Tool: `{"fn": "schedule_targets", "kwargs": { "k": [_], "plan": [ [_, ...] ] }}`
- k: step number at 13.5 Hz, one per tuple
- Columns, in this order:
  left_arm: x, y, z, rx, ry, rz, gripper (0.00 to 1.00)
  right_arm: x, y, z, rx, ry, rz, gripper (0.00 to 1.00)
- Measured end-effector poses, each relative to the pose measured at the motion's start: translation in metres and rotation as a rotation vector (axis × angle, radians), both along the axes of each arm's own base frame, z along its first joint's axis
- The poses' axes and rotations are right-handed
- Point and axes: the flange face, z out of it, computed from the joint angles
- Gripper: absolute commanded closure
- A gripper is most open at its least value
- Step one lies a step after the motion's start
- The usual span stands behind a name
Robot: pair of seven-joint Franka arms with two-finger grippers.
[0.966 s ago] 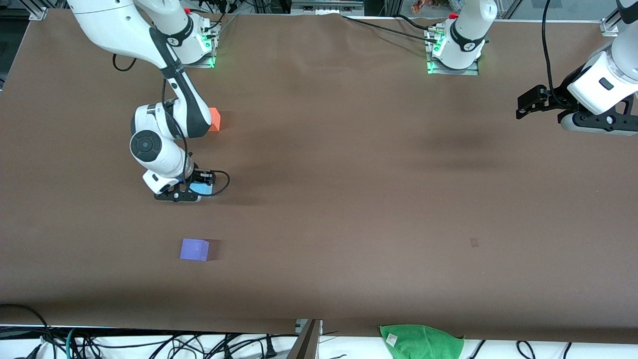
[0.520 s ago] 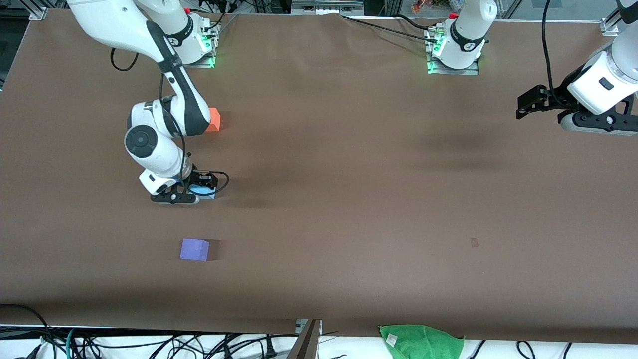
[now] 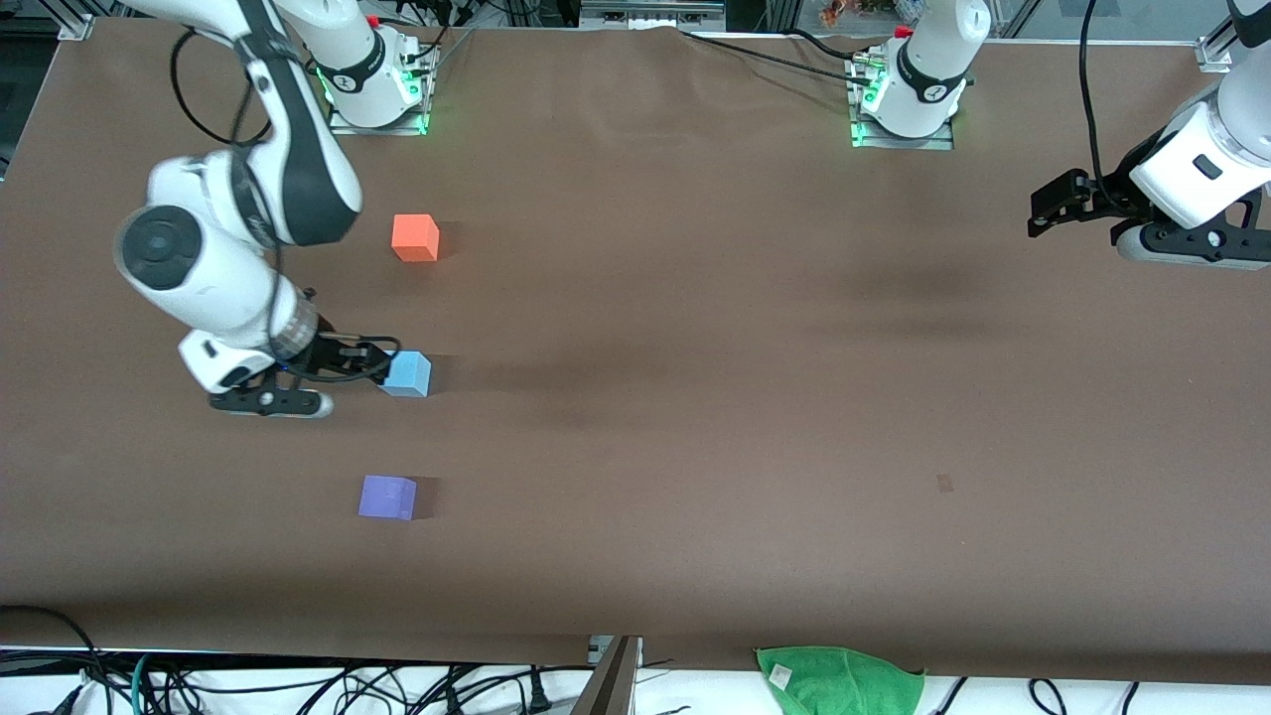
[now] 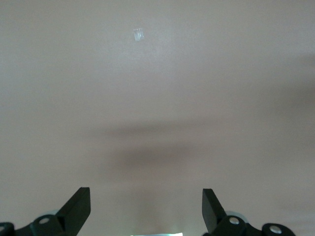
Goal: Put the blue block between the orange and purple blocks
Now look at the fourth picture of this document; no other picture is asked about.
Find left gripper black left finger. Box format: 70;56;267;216
0;187;92;236

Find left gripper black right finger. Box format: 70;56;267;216
202;188;295;236

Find brown table cover sheet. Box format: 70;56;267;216
0;0;315;236

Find small clear tape piece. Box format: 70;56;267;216
133;28;145;42

